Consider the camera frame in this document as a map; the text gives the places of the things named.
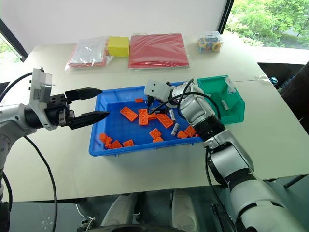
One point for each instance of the black table leg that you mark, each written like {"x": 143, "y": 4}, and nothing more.
{"x": 297, "y": 180}

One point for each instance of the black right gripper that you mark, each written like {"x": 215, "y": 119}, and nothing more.
{"x": 163, "y": 111}

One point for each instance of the green plastic bin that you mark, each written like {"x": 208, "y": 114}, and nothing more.
{"x": 217, "y": 96}

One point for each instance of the blue round object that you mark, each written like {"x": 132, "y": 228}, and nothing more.
{"x": 274, "y": 80}

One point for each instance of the yellow box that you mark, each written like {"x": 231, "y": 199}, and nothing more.
{"x": 118, "y": 46}

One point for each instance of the grey rounded shape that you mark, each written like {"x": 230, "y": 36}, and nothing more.
{"x": 184, "y": 210}
{"x": 119, "y": 210}

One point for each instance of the silver battery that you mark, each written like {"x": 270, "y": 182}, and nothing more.
{"x": 172, "y": 115}
{"x": 174, "y": 129}
{"x": 225, "y": 104}

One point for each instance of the blue plastic bin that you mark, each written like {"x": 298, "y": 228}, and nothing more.
{"x": 113, "y": 128}

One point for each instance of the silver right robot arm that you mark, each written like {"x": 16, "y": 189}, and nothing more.
{"x": 231, "y": 157}

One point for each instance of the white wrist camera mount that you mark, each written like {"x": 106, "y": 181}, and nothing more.
{"x": 39, "y": 89}
{"x": 157, "y": 89}

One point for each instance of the small orange toy brick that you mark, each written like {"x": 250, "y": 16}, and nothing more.
{"x": 139, "y": 100}

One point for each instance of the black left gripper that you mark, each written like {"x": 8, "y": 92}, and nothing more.
{"x": 56, "y": 110}

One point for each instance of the clear box of colourful rings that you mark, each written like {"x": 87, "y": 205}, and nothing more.
{"x": 209, "y": 43}

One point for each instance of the black window frame bar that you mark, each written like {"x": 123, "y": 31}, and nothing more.
{"x": 226, "y": 14}
{"x": 13, "y": 39}

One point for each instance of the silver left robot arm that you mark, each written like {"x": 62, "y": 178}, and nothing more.
{"x": 10, "y": 116}

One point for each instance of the plastic bag with red sheets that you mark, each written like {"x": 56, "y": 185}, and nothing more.
{"x": 88, "y": 52}

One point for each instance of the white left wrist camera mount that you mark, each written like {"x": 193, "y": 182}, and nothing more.
{"x": 39, "y": 89}

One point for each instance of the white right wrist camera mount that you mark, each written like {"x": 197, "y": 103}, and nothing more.
{"x": 157, "y": 89}

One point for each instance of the red sheets in plastic wrap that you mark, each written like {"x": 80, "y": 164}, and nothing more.
{"x": 158, "y": 50}

